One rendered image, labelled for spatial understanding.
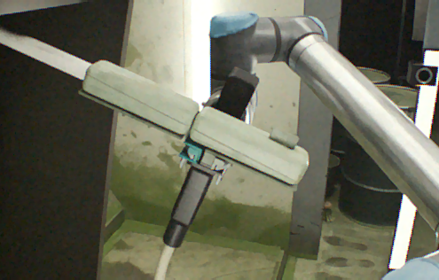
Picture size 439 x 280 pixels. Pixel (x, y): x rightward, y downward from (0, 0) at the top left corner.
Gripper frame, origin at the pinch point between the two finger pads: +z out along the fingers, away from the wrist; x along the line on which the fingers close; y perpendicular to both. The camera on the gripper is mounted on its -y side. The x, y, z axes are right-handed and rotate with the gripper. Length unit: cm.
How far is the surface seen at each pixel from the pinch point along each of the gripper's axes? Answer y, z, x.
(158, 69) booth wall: 52, -190, 47
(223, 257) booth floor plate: 134, -168, -34
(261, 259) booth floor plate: 125, -169, -55
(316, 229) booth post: 95, -178, -76
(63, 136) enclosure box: 22.1, -25.6, 28.8
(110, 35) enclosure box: -1.8, -25.1, 25.8
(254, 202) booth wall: 99, -183, -36
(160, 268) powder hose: 21.1, -0.6, -0.9
